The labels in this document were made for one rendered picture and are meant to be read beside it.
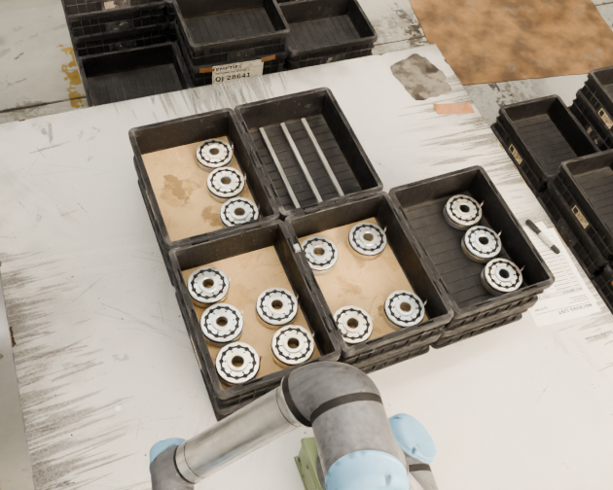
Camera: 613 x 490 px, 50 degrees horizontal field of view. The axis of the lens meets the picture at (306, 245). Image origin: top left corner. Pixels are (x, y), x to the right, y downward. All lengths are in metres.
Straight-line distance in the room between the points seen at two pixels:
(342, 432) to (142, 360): 0.88
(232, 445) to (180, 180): 0.92
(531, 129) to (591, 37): 1.19
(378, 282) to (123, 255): 0.71
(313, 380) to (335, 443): 0.11
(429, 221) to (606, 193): 1.10
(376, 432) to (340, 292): 0.77
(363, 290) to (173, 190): 0.59
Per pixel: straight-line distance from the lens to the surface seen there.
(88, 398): 1.76
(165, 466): 1.27
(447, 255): 1.85
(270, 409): 1.11
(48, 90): 3.36
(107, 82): 2.97
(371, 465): 0.98
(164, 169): 1.91
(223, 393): 1.48
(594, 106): 3.14
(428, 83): 2.44
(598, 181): 2.87
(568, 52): 4.00
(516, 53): 3.84
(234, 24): 2.87
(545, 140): 3.07
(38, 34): 3.65
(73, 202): 2.04
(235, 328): 1.62
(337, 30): 3.07
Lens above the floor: 2.33
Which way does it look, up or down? 57 degrees down
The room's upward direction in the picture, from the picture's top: 11 degrees clockwise
